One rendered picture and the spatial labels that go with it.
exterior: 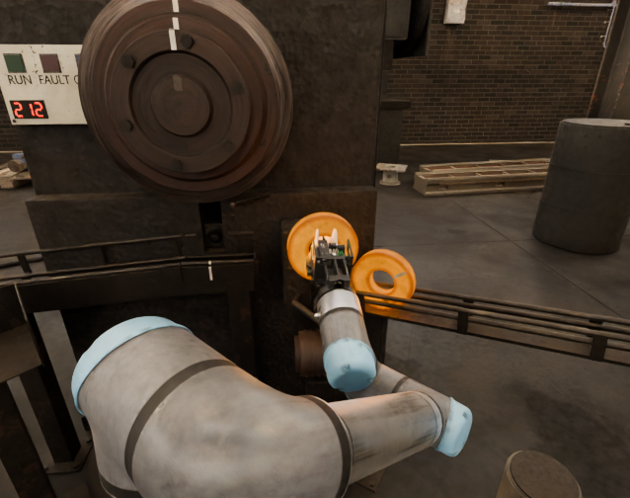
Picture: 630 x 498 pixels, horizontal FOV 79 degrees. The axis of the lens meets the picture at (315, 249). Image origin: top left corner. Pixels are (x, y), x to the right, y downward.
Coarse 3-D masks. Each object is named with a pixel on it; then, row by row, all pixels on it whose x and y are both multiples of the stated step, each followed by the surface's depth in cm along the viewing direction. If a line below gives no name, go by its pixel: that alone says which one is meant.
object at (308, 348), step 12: (300, 336) 104; (312, 336) 103; (300, 348) 101; (312, 348) 101; (300, 360) 100; (312, 360) 101; (300, 372) 103; (312, 372) 102; (324, 372) 103; (312, 384) 105; (324, 384) 106; (324, 396) 107
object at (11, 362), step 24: (0, 288) 90; (0, 312) 91; (24, 312) 80; (0, 336) 92; (24, 336) 91; (0, 360) 84; (24, 360) 84; (0, 384) 85; (0, 408) 86; (0, 432) 88; (24, 432) 91; (0, 456) 89; (24, 456) 93; (24, 480) 95; (48, 480) 103
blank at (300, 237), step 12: (312, 216) 81; (324, 216) 81; (336, 216) 82; (300, 228) 81; (312, 228) 81; (324, 228) 82; (336, 228) 82; (348, 228) 82; (288, 240) 83; (300, 240) 82; (312, 240) 83; (288, 252) 83; (300, 252) 83; (300, 264) 84
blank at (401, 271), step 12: (372, 252) 94; (384, 252) 92; (360, 264) 96; (372, 264) 94; (384, 264) 92; (396, 264) 91; (408, 264) 92; (360, 276) 97; (372, 276) 98; (396, 276) 92; (408, 276) 90; (360, 288) 98; (372, 288) 97; (396, 288) 93; (408, 288) 92; (384, 300) 96
